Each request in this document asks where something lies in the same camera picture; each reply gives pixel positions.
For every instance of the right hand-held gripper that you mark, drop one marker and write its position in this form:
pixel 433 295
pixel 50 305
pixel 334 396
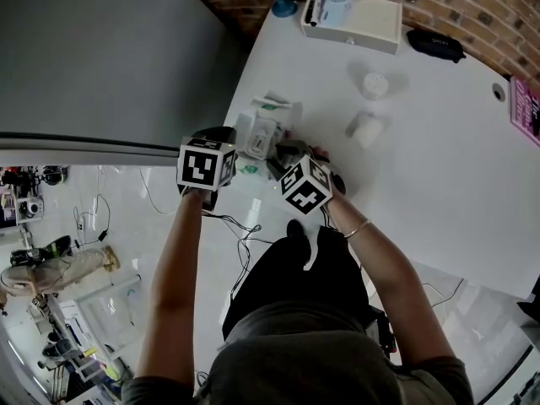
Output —
pixel 306 188

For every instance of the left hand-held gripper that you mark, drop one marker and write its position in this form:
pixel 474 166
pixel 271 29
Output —
pixel 198 165

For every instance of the white product box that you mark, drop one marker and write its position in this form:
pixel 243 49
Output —
pixel 261 129

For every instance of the person's left forearm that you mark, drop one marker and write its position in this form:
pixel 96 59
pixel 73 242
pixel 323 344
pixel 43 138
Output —
pixel 177 260

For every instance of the person's right forearm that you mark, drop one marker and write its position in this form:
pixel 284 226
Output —
pixel 379 268

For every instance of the person's right hand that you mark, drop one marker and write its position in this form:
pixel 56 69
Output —
pixel 320 153

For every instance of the person's black shoe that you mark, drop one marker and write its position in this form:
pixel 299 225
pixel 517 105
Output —
pixel 296 228

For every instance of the small white container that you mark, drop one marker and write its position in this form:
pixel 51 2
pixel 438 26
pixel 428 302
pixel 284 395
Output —
pixel 366 131

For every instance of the black marker pen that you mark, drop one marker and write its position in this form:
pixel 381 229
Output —
pixel 315 11

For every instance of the white drawer box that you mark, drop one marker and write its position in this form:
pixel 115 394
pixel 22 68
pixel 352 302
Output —
pixel 371 23

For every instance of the white table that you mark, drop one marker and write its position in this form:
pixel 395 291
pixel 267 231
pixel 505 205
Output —
pixel 443 184

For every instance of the black pouch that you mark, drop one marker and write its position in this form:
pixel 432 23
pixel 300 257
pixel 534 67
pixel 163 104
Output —
pixel 434 45

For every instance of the white shelf rack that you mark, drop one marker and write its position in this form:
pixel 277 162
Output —
pixel 25 209

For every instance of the black waist pack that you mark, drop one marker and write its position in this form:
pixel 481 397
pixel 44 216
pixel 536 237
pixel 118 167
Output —
pixel 379 331

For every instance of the person's grey shirt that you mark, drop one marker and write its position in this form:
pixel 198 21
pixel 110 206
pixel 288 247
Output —
pixel 295 365

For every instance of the pink book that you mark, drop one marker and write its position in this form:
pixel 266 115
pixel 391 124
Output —
pixel 527 108

